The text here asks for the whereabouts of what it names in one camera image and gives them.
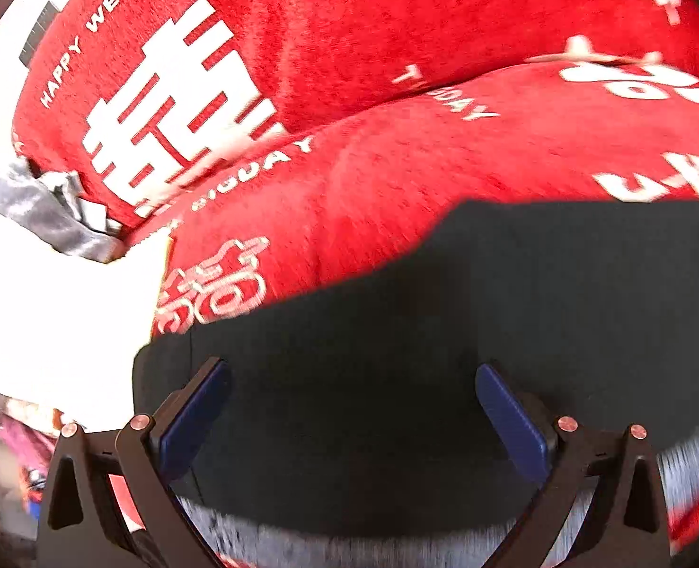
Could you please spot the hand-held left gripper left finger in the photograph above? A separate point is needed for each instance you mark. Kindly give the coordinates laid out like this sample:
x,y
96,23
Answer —
x,y
192,417

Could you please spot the white cloth sheet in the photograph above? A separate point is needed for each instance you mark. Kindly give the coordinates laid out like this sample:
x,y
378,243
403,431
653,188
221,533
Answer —
x,y
47,313

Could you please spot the black pants with speckled waistband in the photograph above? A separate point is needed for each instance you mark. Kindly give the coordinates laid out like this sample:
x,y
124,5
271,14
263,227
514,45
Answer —
x,y
396,367

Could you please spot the grey crumpled cloth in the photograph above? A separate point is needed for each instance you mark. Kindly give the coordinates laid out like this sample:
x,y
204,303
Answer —
x,y
47,213

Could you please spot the red printed sofa cover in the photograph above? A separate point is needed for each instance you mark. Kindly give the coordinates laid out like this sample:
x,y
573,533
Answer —
x,y
385,100

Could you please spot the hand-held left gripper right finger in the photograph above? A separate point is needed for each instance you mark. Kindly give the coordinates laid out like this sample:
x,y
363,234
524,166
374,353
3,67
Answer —
x,y
512,420

